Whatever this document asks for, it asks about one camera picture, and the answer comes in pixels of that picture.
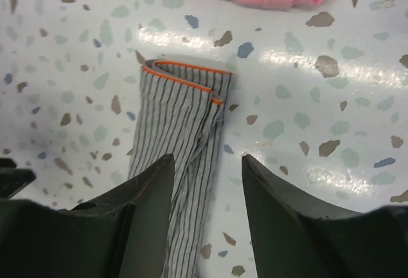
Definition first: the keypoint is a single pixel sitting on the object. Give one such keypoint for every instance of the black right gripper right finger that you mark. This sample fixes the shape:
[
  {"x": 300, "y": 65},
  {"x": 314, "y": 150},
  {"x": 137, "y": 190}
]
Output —
[{"x": 295, "y": 234}]

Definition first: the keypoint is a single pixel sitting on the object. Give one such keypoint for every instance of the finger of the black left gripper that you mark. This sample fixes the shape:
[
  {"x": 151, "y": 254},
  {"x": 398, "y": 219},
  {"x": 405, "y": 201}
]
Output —
[{"x": 13, "y": 179}]

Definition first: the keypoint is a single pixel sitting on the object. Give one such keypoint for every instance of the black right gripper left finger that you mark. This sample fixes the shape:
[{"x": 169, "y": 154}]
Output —
[{"x": 121, "y": 233}]

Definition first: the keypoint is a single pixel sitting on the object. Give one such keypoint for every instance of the grey striped underwear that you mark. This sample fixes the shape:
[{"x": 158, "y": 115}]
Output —
[{"x": 182, "y": 113}]

